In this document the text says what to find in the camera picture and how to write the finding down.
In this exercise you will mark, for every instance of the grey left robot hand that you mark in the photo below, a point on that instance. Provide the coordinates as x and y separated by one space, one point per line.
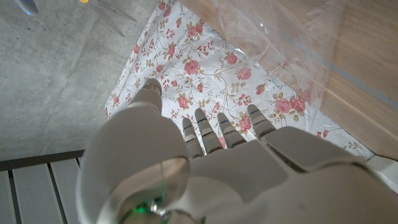
248 180

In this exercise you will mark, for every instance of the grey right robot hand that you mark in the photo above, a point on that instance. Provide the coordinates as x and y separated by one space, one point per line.
27 5

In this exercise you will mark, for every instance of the clear plastic bag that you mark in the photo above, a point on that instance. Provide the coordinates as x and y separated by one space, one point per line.
280 37

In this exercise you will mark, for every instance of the floral print backdrop curtain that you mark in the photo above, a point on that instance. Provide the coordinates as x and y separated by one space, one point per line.
202 62

